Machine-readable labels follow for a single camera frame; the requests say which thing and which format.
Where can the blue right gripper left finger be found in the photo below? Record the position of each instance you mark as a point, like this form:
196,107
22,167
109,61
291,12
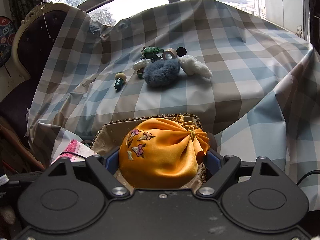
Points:
112,160

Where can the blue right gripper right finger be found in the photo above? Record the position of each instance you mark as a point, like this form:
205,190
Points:
213,161

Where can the pink white cloth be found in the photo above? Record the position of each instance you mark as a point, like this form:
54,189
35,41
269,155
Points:
75,151

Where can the yellow embroidered satin pouch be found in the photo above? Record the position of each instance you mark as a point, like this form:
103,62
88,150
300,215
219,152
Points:
162,153

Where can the blue-grey furry plush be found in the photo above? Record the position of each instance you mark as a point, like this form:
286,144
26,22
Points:
162,73

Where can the woven lined storage basket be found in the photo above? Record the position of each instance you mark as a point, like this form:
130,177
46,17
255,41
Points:
112,135

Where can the green beige mushroom stamp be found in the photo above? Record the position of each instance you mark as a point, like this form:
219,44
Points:
120,79

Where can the checkered blue brown cloth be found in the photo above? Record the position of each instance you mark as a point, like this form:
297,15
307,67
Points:
262,100

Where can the white fluffy plush toy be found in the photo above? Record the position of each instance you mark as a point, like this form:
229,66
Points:
191,66

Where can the black mushroom knob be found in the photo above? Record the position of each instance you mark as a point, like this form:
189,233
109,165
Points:
181,51

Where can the green plush toy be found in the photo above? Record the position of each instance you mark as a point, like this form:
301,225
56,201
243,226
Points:
151,53

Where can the beige tape roll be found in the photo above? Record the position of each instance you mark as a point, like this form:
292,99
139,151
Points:
169,54

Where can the ornate cream dark chair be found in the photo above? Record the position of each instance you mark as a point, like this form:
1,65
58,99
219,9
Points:
31,48

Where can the colourful dart board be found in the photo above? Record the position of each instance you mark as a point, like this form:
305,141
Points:
7,34

